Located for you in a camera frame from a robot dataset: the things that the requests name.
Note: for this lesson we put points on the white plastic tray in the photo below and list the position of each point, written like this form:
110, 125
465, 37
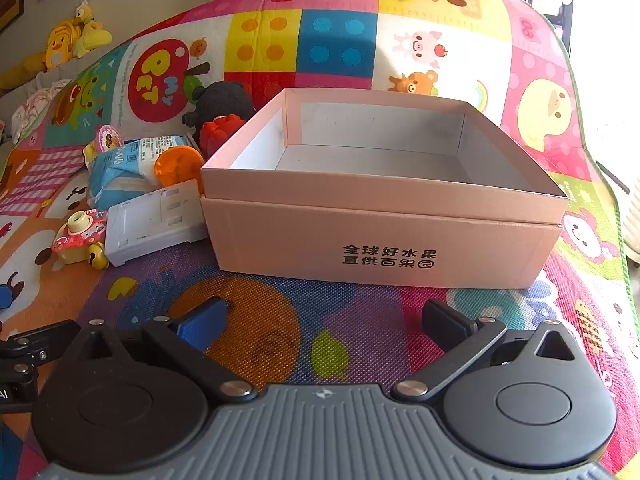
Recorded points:
145, 230

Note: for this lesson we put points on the black plush toy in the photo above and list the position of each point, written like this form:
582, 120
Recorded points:
225, 102

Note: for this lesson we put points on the yellow toy with pink disc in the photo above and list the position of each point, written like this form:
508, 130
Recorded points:
106, 140

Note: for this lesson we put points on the yellow duck plush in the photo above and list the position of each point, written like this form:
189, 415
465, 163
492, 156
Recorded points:
60, 45

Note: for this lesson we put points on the colourful cartoon play mat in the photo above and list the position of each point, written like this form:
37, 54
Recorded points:
325, 25

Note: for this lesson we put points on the white pink garment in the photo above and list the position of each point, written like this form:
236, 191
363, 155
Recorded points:
37, 105

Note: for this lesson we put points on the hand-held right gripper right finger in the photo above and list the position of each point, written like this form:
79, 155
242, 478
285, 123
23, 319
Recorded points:
442, 321

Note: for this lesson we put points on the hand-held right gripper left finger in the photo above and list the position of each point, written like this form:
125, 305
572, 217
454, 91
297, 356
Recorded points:
200, 321

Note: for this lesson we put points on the orange round plastic lid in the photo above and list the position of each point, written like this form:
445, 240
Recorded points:
177, 167

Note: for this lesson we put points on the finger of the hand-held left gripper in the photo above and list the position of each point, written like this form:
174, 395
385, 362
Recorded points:
40, 342

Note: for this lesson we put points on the blue tissue pack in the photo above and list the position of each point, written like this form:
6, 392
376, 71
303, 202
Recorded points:
125, 165

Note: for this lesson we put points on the pink cardboard box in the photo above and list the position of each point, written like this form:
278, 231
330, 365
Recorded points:
300, 240

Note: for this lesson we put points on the yellow dog plush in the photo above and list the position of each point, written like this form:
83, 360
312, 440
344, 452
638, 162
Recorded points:
95, 35

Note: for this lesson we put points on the grey sofa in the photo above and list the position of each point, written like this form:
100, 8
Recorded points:
12, 97

